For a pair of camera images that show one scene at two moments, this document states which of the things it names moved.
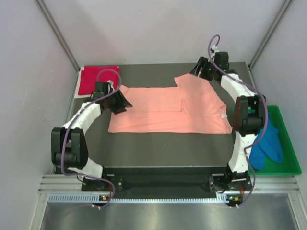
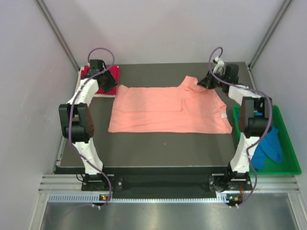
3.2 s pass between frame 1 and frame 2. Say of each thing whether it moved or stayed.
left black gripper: moved
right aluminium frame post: stayed
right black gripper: moved
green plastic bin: stayed
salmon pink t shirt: stayed
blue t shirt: stayed
